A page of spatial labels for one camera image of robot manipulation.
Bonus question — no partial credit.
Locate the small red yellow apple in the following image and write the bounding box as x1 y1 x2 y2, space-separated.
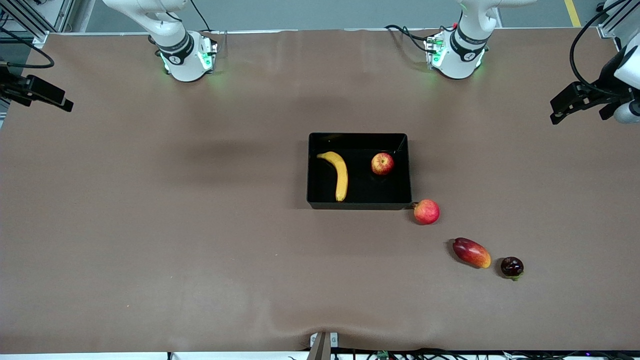
370 152 395 176

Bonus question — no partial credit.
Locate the black rectangular plastic box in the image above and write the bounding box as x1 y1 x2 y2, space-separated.
306 132 414 211

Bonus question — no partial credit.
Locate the dark purple mangosteen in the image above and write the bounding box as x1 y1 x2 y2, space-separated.
500 256 525 282

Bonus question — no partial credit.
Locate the red yellow mango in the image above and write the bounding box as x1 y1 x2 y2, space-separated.
452 237 492 270

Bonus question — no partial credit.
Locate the large red apple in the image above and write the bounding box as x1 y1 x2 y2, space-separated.
412 199 441 226

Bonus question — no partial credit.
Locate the yellow banana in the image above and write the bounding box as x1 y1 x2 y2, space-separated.
316 151 349 203

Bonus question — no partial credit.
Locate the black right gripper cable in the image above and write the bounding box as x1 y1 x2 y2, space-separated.
0 26 55 70

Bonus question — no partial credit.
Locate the black right arm base cable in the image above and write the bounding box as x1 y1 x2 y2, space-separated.
189 0 214 34

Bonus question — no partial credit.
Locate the black arm base cable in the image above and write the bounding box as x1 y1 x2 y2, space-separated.
384 24 432 54
189 0 214 34

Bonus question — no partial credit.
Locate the black left arm base cable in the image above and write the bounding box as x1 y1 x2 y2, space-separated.
384 24 432 54

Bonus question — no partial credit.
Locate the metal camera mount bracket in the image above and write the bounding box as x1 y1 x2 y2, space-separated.
309 331 340 360

